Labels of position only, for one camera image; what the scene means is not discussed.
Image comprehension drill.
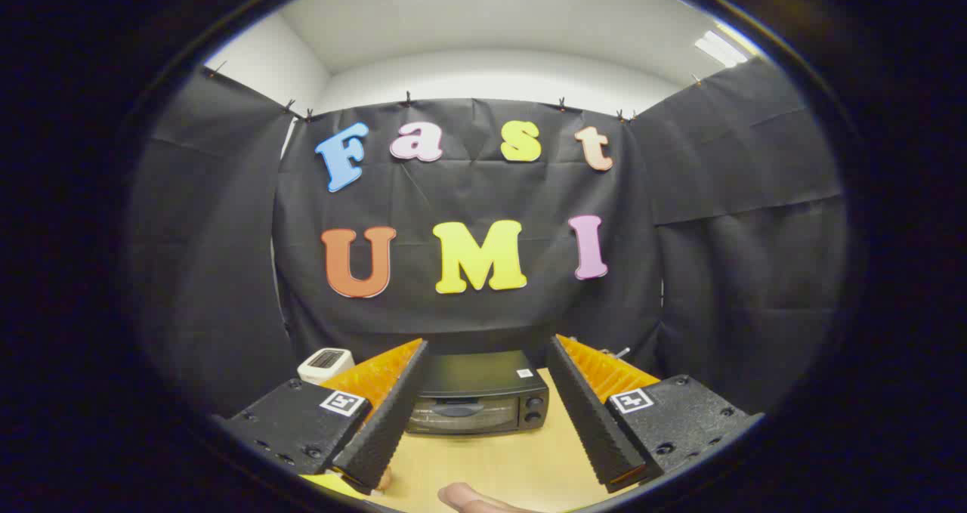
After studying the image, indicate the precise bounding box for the small ceiling light panel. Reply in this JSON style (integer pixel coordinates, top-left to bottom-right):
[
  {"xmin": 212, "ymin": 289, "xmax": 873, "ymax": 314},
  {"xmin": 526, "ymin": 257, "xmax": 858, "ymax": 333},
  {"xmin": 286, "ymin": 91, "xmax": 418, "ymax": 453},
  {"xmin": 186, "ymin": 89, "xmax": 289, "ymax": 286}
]
[{"xmin": 694, "ymin": 29, "xmax": 749, "ymax": 68}]

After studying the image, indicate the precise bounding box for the white pop-up toaster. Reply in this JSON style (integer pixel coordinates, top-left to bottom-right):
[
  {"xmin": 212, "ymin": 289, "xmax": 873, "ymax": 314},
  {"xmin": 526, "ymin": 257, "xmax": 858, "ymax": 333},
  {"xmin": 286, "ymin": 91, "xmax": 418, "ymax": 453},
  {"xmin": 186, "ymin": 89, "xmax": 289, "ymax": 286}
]
[{"xmin": 296, "ymin": 347, "xmax": 356, "ymax": 386}]

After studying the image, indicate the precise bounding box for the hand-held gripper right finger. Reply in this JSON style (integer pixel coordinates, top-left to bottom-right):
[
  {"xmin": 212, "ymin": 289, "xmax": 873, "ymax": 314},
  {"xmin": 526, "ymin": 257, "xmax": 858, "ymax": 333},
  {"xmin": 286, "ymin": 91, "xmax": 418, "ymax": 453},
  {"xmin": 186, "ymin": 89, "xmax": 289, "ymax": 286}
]
[{"xmin": 545, "ymin": 334, "xmax": 765, "ymax": 494}]

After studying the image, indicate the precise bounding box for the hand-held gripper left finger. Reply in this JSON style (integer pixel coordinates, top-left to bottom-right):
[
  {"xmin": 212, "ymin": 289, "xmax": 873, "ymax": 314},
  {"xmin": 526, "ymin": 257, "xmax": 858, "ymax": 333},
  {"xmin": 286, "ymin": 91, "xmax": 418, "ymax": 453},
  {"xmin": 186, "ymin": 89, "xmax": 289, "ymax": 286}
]
[{"xmin": 219, "ymin": 338, "xmax": 430, "ymax": 496}]

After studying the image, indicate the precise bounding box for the black backdrop cloth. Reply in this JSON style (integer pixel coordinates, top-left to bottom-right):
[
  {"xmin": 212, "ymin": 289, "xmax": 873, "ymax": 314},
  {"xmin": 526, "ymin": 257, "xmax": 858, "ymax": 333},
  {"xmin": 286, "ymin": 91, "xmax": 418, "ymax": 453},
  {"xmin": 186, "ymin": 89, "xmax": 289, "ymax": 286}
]
[{"xmin": 125, "ymin": 56, "xmax": 851, "ymax": 419}]

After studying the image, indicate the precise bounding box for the black toaster oven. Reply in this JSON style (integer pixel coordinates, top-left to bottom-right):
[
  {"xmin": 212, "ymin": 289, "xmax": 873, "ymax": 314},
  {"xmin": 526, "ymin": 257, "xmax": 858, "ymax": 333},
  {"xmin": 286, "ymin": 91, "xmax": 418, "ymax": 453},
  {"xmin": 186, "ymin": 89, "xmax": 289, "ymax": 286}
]
[{"xmin": 404, "ymin": 349, "xmax": 550, "ymax": 436}]

